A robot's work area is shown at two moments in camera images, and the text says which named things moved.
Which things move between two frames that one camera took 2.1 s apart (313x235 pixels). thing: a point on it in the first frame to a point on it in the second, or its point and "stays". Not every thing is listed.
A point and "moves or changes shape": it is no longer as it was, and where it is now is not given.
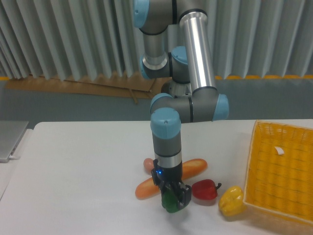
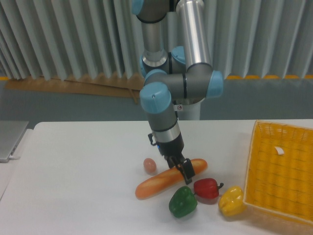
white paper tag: x=279 y=150 stays
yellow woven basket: x=279 y=176 stays
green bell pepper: x=169 y=201 moves or changes shape
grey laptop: x=11 y=133 stays
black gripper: x=163 y=176 to x=172 y=150
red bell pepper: x=205 y=189 stays
